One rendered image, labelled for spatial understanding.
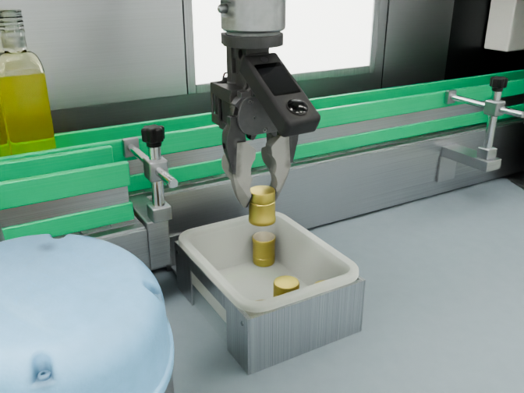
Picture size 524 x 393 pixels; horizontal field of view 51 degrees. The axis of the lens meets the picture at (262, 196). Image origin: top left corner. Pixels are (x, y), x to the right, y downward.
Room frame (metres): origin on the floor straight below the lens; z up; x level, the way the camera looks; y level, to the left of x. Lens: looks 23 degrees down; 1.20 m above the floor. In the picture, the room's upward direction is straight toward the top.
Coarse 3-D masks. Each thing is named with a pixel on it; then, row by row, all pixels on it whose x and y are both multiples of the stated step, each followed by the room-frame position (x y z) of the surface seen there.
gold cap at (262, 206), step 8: (256, 192) 0.64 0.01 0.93; (264, 192) 0.64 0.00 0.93; (272, 192) 0.64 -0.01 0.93; (256, 200) 0.64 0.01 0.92; (264, 200) 0.63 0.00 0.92; (272, 200) 0.64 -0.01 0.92; (256, 208) 0.64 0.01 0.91; (264, 208) 0.63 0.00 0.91; (272, 208) 0.64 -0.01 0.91; (256, 216) 0.64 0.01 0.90; (264, 216) 0.63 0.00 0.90; (272, 216) 0.64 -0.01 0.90; (256, 224) 0.63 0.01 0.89; (264, 224) 0.63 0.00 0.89; (272, 224) 0.64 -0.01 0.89
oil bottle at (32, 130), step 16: (0, 64) 0.69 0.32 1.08; (16, 64) 0.70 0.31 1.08; (32, 64) 0.71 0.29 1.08; (0, 80) 0.69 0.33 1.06; (16, 80) 0.70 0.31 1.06; (32, 80) 0.70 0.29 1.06; (0, 96) 0.70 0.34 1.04; (16, 96) 0.69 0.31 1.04; (32, 96) 0.70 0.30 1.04; (16, 112) 0.69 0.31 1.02; (32, 112) 0.70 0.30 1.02; (48, 112) 0.71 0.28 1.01; (16, 128) 0.69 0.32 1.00; (32, 128) 0.70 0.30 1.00; (48, 128) 0.71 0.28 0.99; (16, 144) 0.69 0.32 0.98; (32, 144) 0.70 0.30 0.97; (48, 144) 0.71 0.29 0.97
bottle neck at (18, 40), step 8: (0, 16) 0.71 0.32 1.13; (8, 16) 0.71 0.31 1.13; (16, 16) 0.72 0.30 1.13; (0, 24) 0.71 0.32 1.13; (8, 24) 0.71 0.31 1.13; (16, 24) 0.71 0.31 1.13; (0, 32) 0.71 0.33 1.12; (8, 32) 0.71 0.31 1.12; (16, 32) 0.71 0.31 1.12; (24, 32) 0.72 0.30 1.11; (8, 40) 0.71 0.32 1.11; (16, 40) 0.71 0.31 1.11; (24, 40) 0.72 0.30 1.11; (8, 48) 0.71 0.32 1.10; (16, 48) 0.71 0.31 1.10; (24, 48) 0.72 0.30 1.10
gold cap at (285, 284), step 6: (282, 276) 0.63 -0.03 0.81; (288, 276) 0.63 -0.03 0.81; (276, 282) 0.61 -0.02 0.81; (282, 282) 0.61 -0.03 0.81; (288, 282) 0.61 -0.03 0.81; (294, 282) 0.61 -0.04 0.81; (276, 288) 0.61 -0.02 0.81; (282, 288) 0.60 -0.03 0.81; (288, 288) 0.60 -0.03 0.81; (294, 288) 0.60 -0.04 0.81; (276, 294) 0.61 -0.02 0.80
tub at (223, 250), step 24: (192, 240) 0.70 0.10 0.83; (216, 240) 0.72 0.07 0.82; (240, 240) 0.74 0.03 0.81; (288, 240) 0.73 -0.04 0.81; (312, 240) 0.68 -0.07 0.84; (216, 264) 0.72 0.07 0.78; (240, 264) 0.74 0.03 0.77; (288, 264) 0.73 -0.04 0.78; (312, 264) 0.68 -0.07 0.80; (336, 264) 0.63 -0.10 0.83; (240, 288) 0.67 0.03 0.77; (264, 288) 0.67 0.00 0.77; (312, 288) 0.56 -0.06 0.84
